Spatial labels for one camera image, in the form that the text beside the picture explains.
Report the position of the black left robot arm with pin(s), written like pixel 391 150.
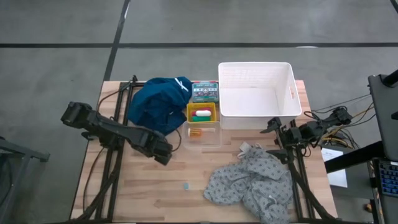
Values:
pixel 109 127

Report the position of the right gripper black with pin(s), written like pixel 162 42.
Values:
pixel 292 135

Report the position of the grey metal cart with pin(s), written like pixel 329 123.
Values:
pixel 25 154

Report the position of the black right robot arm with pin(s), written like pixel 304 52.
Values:
pixel 326 123

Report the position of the green first aid kit box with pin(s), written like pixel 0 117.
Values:
pixel 205 91

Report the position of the clear plastic container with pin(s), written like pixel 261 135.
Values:
pixel 205 143

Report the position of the white capsule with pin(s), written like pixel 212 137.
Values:
pixel 203 113

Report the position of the orange pill bottle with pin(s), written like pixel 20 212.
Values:
pixel 196 132

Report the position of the teal pill vial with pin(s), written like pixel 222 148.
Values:
pixel 186 186

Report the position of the white paper sheet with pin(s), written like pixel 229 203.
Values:
pixel 339 180

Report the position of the large white plastic basket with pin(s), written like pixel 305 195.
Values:
pixel 258 102

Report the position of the dark blue scrub garment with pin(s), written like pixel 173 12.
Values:
pixel 158 102

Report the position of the red capsule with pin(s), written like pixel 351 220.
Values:
pixel 193 112

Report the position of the grey patterned hospital gown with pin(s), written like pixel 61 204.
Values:
pixel 248 186

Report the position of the black monitor panel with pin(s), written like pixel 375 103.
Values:
pixel 385 118

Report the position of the blue backlit keyboard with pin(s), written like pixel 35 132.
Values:
pixel 388 179

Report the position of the black support beam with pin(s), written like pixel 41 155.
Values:
pixel 351 158

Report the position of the green capsule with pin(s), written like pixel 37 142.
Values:
pixel 201 119

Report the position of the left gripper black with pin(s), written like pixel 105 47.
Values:
pixel 161 146

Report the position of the small yellow plastic basket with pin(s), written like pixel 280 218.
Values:
pixel 202 106

